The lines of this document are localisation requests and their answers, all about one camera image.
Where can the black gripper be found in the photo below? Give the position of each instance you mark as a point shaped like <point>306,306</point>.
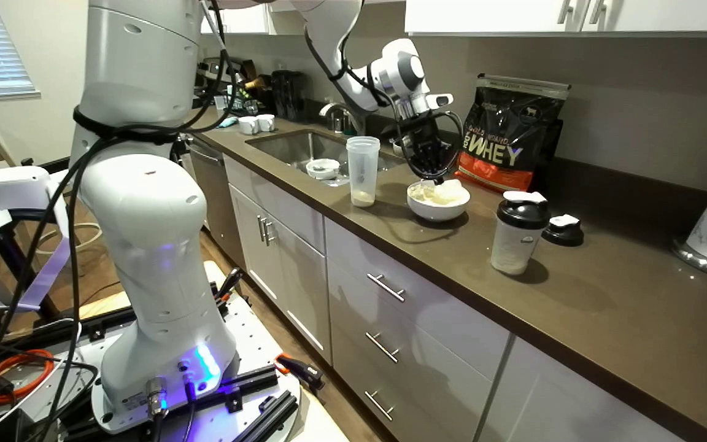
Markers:
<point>430,136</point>

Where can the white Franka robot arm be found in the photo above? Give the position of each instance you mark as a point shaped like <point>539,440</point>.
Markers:
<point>149,247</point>

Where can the white bowl of powder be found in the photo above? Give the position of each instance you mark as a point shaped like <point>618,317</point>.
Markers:
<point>450,192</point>

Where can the black red whey bag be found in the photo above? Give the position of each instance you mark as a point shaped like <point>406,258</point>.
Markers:
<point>510,136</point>

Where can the clear open shaker bottle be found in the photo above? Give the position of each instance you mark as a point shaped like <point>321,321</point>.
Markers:
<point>363,169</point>

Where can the loose black shaker lid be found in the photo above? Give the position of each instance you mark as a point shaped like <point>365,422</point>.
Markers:
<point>563,234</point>

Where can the chrome sink faucet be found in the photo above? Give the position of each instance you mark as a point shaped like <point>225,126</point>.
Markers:
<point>343,114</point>

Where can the white dish in sink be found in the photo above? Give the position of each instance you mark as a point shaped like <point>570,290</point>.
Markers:
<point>323,169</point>

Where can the stainless steel sink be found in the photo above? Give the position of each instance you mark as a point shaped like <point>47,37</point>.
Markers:
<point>295,148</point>

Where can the white upper cabinet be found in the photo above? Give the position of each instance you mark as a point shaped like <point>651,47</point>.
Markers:
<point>492,15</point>

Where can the black coffee maker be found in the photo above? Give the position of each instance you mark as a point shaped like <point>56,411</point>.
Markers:
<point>288,95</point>

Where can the white base cabinet run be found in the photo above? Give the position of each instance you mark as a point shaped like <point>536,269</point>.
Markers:
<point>418,336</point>

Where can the small white cup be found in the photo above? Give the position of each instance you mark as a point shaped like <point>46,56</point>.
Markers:
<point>247,126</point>
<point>267,125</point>

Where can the teal cloth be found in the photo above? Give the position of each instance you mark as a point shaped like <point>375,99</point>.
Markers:
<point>229,122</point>

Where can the dark dishwasher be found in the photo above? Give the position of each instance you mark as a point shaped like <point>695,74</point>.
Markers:
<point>214,197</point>

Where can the orange black clamp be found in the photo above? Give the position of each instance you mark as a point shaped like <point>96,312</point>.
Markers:
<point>229,284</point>
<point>300,373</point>

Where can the black tripod leg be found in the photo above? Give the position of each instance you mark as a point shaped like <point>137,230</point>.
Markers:
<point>2,238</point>

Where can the wrist mounted camera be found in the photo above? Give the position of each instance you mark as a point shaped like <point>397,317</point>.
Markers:
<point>441,101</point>

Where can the robot mounting base plate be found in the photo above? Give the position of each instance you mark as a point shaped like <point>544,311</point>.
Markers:
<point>247,346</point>

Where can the black metal rail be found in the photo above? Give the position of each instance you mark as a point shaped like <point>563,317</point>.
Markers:
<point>269,418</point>
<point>245,385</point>

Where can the white curved frame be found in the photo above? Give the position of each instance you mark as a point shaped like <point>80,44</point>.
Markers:
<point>12,186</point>

